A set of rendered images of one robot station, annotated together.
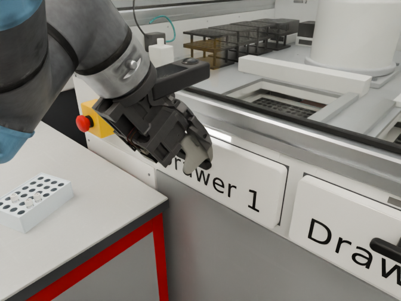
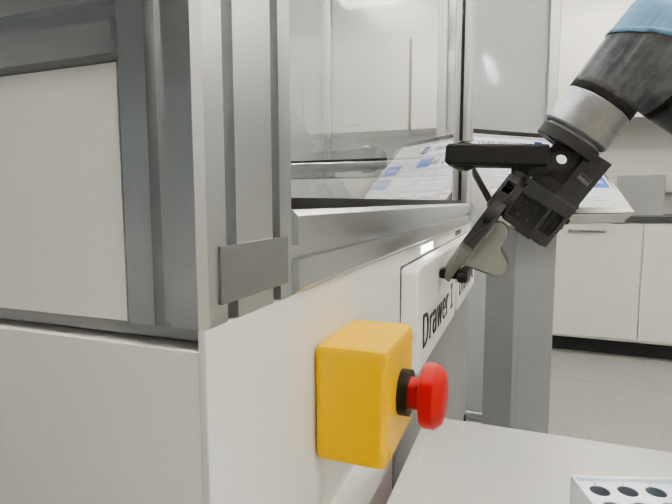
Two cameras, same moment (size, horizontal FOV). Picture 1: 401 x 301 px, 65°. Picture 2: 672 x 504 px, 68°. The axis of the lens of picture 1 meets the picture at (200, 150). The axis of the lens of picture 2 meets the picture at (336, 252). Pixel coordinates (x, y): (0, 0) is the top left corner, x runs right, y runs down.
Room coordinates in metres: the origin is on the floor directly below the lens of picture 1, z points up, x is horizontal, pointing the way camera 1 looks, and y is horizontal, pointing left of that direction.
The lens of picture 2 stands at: (0.82, 0.52, 0.99)
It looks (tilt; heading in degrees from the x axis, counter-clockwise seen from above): 6 degrees down; 249
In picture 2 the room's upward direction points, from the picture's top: straight up
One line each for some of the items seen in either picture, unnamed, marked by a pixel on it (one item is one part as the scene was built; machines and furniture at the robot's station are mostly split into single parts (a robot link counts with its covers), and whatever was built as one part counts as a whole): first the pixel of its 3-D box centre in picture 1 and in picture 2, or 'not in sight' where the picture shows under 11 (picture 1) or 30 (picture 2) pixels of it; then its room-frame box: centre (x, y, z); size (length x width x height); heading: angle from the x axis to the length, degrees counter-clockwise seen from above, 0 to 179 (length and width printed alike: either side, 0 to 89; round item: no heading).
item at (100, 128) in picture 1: (97, 118); (371, 387); (0.69, 0.24, 0.88); 0.07 x 0.05 x 0.07; 48
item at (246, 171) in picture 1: (207, 166); (433, 296); (0.48, -0.01, 0.87); 0.29 x 0.02 x 0.11; 48
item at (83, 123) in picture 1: (85, 122); (422, 394); (0.67, 0.26, 0.88); 0.04 x 0.03 x 0.04; 48
